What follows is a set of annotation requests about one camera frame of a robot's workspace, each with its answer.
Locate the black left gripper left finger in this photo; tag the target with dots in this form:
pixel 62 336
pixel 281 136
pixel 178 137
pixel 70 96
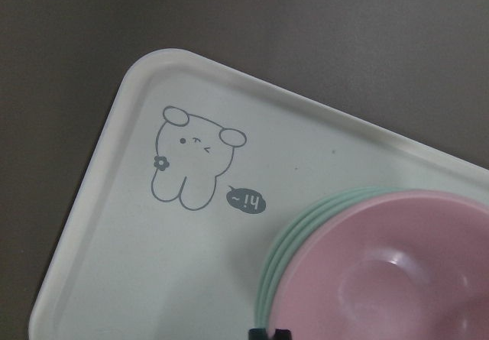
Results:
pixel 258 334

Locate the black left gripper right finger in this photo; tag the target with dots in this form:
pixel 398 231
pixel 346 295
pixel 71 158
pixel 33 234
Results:
pixel 282 334

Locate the small pink bowl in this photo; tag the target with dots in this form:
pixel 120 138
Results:
pixel 406 265

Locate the cream rabbit tray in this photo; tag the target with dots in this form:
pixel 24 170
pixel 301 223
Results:
pixel 130 265

